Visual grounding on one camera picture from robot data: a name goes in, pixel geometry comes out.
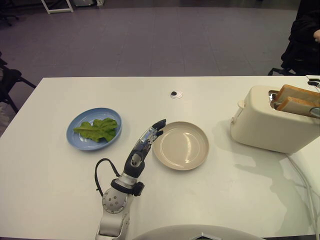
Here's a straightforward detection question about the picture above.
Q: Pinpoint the robot body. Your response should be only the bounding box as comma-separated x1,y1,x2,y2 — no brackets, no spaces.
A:
133,224,266,240

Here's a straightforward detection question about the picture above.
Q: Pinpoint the blue plate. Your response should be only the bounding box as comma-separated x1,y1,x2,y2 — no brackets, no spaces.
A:
65,107,123,152

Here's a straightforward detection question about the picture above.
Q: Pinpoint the white table frame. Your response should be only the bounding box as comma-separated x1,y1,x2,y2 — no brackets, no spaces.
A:
40,0,75,15

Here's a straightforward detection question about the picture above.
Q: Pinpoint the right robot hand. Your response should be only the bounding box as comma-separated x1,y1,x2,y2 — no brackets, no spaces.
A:
307,77,320,119

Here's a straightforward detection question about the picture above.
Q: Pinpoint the green lettuce leaf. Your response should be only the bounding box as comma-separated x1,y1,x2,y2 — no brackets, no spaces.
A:
72,117,118,144

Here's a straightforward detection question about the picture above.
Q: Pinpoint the person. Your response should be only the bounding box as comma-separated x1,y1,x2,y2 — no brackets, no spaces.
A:
280,0,320,76

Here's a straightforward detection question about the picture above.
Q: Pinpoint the cream toaster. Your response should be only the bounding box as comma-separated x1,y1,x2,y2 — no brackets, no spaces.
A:
230,85,320,155

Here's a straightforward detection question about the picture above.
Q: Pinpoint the bread slice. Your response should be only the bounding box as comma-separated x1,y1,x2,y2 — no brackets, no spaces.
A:
275,95,320,119
274,84,320,106

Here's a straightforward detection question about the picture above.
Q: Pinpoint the beige plate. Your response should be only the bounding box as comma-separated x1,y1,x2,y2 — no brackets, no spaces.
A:
152,121,210,172

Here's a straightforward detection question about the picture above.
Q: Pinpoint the black office chair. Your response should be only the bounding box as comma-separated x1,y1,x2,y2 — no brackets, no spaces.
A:
0,51,38,115
0,0,20,27
267,66,299,76

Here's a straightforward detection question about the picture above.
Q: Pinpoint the black cable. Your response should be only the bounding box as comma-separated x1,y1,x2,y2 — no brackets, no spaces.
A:
94,157,121,200

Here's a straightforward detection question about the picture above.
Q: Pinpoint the white cord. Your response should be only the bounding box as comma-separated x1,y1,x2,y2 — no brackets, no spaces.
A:
284,152,320,236

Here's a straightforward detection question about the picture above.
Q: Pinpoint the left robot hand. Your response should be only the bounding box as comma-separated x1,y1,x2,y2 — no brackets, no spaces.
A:
117,119,168,188

